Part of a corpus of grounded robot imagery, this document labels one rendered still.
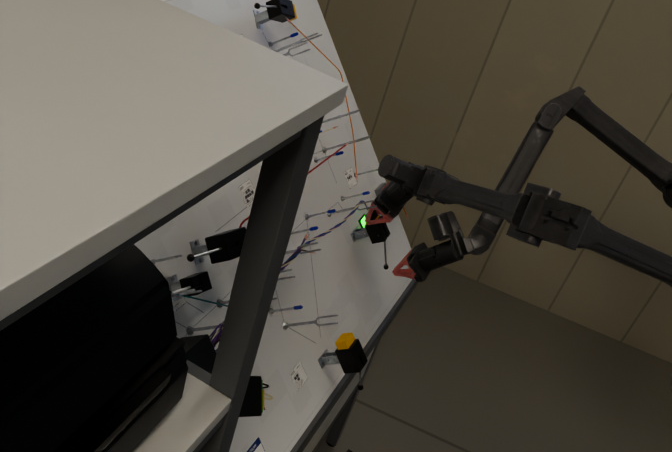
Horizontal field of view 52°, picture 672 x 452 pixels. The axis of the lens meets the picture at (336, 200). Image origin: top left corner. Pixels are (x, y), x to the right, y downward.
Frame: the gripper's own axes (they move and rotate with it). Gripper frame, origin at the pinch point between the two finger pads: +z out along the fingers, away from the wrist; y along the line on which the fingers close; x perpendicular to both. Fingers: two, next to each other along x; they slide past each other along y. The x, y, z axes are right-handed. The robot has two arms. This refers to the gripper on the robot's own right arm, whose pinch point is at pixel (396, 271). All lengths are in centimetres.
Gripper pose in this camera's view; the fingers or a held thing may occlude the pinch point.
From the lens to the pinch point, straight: 185.9
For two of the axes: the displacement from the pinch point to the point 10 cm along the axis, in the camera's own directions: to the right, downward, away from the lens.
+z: -7.4, 3.5, 5.8
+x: 5.3, 8.3, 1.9
